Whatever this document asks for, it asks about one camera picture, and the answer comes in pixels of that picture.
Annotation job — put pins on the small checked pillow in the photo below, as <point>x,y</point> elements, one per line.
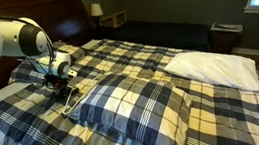
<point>69,51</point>

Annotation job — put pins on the large checked black pillow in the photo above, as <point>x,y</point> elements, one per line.
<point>131,112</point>

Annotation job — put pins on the dark low couch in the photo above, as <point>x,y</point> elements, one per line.
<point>165,34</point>

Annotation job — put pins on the light grey bed sheet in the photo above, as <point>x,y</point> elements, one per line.
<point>1,96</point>

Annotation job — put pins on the dark wooden headboard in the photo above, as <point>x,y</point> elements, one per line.
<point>59,21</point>

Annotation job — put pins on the white pillow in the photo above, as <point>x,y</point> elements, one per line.
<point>216,71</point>

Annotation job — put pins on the brown bin with liner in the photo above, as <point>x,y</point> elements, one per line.
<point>226,38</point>

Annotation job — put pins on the table lamp white shade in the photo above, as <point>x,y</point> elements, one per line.
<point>96,10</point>

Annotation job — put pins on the checked blue yellow comforter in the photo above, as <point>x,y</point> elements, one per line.
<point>229,116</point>

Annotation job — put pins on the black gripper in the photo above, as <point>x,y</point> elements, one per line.
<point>56,81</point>

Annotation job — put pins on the wooden nightstand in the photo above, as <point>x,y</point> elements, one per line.
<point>114,19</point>

